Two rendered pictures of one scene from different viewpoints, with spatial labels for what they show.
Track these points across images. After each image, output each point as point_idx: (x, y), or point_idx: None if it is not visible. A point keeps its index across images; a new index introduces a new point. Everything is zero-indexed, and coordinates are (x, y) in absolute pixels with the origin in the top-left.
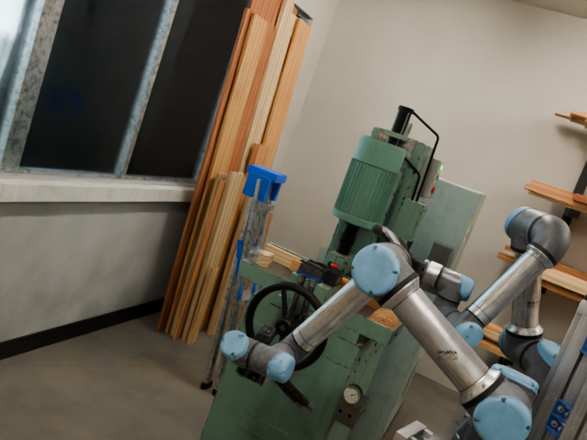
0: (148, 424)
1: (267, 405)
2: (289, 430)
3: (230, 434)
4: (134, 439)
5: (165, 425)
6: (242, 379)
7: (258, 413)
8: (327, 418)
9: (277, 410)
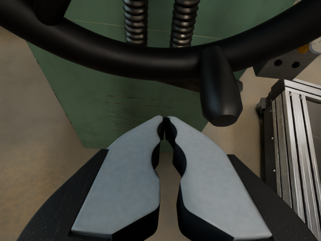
0: (18, 105)
1: (136, 82)
2: (177, 98)
3: (102, 117)
4: (15, 132)
5: (35, 95)
6: (76, 63)
7: (126, 93)
8: (237, 71)
9: (153, 84)
